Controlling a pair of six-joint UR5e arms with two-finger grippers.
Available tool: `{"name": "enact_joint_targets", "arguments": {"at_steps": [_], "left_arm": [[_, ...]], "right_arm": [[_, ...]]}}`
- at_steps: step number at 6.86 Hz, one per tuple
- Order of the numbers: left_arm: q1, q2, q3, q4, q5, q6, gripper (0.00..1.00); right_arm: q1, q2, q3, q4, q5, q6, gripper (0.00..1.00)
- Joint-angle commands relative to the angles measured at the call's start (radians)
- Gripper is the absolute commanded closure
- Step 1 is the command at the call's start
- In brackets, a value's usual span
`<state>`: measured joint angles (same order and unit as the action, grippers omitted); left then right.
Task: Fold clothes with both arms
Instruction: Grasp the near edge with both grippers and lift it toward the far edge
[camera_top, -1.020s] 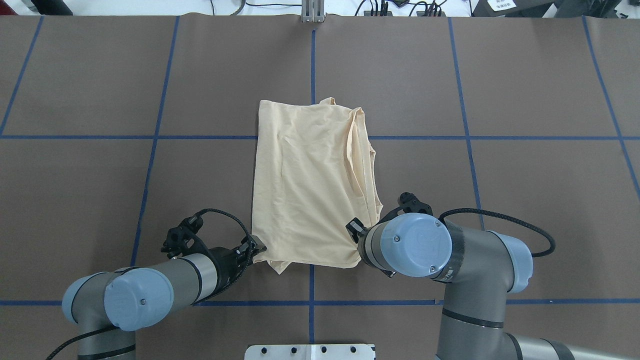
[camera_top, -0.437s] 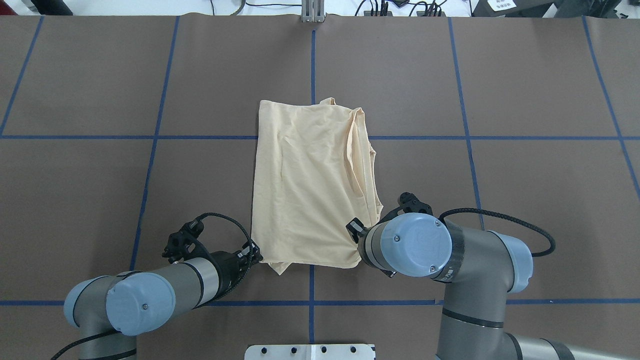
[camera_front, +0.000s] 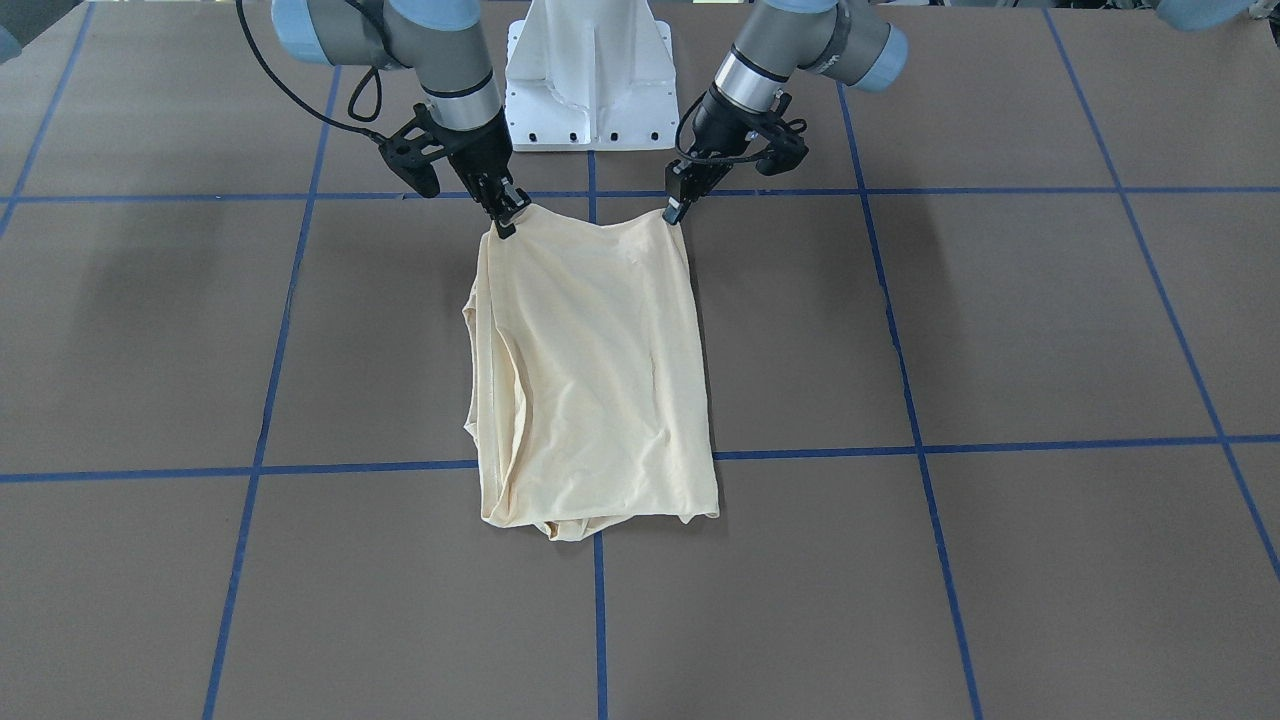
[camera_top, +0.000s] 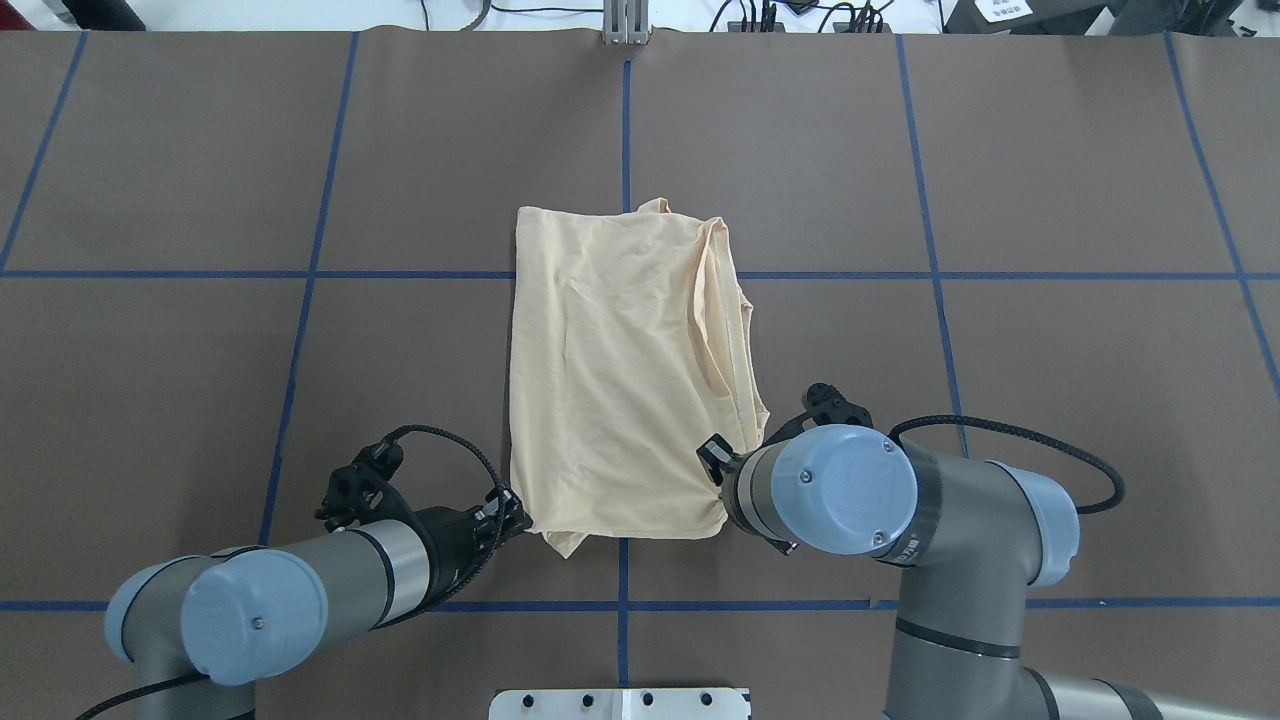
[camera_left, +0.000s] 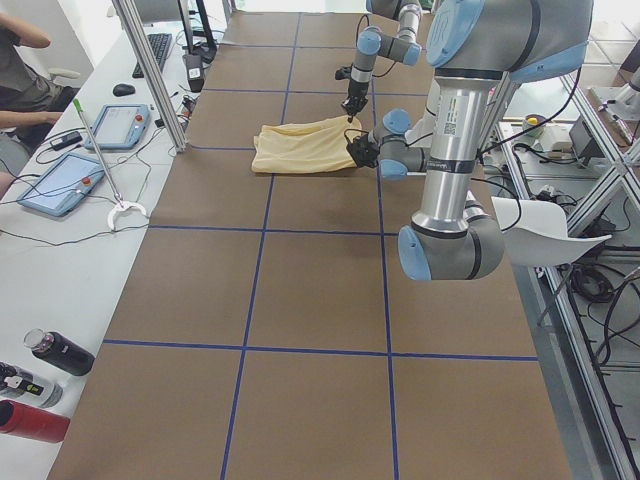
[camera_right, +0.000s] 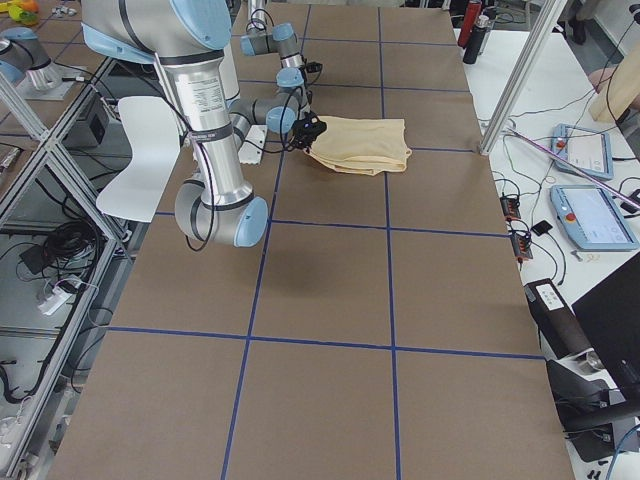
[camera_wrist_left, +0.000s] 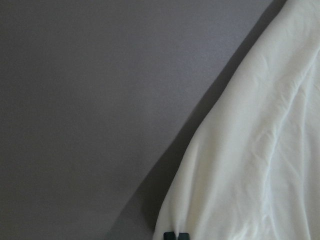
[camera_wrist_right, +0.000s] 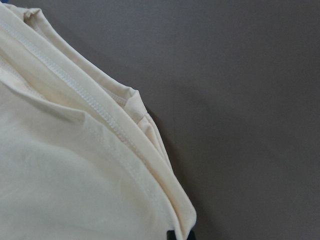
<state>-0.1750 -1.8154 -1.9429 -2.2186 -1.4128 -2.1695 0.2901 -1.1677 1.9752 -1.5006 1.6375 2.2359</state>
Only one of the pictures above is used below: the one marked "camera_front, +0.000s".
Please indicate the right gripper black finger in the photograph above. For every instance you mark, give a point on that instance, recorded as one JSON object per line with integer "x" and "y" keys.
{"x": 504, "y": 202}

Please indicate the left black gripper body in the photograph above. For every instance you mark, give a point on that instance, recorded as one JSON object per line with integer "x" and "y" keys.
{"x": 720, "y": 126}

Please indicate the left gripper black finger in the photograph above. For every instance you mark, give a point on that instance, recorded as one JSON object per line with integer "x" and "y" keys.
{"x": 688, "y": 182}

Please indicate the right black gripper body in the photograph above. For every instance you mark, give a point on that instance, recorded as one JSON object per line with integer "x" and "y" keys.
{"x": 483, "y": 152}

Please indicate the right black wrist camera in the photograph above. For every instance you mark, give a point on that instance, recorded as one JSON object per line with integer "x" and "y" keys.
{"x": 412, "y": 151}

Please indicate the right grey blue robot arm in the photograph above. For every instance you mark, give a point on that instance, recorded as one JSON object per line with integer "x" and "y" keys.
{"x": 463, "y": 117}

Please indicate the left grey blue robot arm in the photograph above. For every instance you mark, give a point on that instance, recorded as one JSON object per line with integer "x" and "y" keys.
{"x": 844, "y": 41}

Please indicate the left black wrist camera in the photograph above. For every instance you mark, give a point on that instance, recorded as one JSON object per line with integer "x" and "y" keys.
{"x": 785, "y": 145}

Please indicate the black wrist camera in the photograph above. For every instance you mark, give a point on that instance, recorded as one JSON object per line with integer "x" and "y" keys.
{"x": 412, "y": 151}
{"x": 785, "y": 145}

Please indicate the cream long sleeve printed shirt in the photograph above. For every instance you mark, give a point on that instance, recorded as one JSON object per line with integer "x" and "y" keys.
{"x": 589, "y": 402}

